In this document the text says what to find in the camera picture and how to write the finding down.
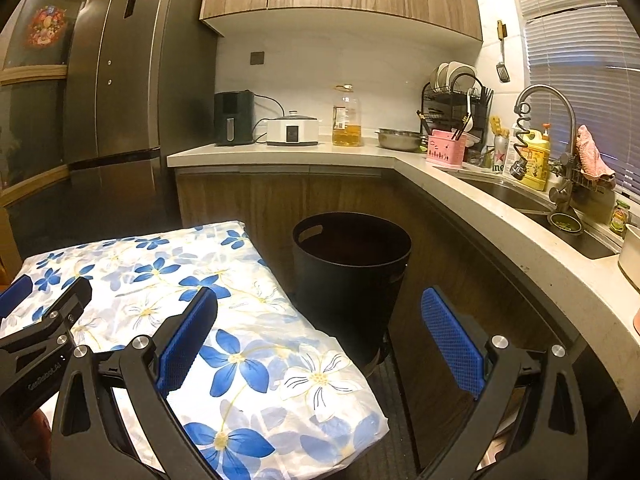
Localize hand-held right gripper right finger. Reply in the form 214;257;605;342
417;286;588;480

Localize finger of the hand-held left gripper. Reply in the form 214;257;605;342
0;276;94;361
0;276;34;322

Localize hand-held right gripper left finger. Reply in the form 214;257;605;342
50;287;221;480

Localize black trash bin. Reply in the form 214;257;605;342
291;212;413;378

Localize orange wooden chair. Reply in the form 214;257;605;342
0;205;23;286

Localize blue floral blanket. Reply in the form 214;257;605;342
0;219;391;480

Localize steel sink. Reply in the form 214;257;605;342
460;175;621;261

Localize sink drain strainer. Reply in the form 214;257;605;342
548;211;583;235

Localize beer can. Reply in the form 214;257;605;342
492;135;510;173

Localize pink utensil holder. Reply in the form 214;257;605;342
426;129;468;167

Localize white pot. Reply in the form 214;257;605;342
617;223;640;293

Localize yellow detergent bottle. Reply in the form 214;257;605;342
520;124;551;191

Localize metal sink rack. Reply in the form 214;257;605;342
550;157;616;192

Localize steel basin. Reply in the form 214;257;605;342
376;128;426;152

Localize glass jar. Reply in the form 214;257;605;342
609;200;631;233

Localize wooden glass door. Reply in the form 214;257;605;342
0;0;123;261

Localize dark steel refrigerator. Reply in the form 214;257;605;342
62;0;221;241

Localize black air fryer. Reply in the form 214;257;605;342
214;90;255;147

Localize cooking oil bottle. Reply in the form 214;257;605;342
331;85;363;148

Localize white electric cooker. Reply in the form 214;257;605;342
266;111;321;147

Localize pink cloth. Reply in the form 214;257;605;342
576;125;617;181

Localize black dish rack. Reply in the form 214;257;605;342
419;74;493;143

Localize red door decoration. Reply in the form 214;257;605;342
27;6;68;50

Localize steel faucet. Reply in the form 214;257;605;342
515;85;578;213

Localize hanging metal spatula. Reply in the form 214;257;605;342
496;20;511;83

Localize window blinds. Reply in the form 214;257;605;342
510;0;640;206

